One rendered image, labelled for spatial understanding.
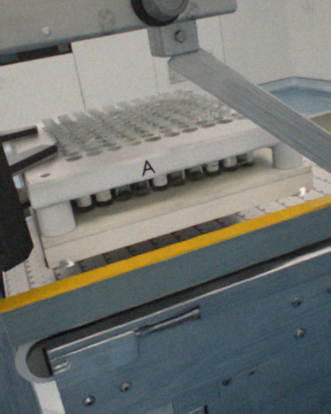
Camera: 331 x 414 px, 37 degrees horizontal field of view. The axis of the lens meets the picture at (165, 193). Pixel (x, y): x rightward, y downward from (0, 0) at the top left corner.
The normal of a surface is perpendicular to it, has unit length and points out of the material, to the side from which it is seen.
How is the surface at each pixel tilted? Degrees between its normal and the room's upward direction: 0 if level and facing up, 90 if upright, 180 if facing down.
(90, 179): 91
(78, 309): 90
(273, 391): 90
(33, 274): 0
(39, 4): 90
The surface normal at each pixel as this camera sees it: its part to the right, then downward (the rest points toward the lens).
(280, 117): -0.22, 0.32
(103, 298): 0.36, 0.28
